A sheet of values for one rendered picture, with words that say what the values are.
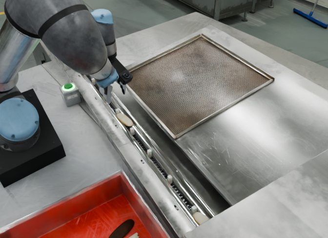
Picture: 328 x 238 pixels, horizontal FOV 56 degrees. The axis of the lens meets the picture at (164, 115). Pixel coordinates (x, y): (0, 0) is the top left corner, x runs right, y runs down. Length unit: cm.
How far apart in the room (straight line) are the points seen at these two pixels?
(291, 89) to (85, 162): 85
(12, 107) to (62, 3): 41
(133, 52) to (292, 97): 95
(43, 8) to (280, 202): 54
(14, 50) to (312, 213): 70
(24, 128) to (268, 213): 72
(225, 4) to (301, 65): 230
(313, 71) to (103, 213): 127
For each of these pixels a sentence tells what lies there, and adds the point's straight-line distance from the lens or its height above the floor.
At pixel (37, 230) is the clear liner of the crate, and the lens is 103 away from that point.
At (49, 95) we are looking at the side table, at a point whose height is 82.
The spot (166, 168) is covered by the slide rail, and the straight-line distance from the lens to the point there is 110.
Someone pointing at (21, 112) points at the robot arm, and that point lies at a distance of 98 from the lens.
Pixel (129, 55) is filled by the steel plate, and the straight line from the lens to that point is 181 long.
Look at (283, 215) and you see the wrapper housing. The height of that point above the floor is 130.
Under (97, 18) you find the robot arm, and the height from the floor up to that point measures 128.
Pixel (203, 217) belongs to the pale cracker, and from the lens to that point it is 98.
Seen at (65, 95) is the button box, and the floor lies 89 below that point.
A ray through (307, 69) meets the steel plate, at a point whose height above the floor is 82.
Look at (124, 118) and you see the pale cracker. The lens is 129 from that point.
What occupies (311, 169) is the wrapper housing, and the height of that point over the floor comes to 130.
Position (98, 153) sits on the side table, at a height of 82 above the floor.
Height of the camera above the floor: 169
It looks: 40 degrees down
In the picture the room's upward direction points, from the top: 1 degrees counter-clockwise
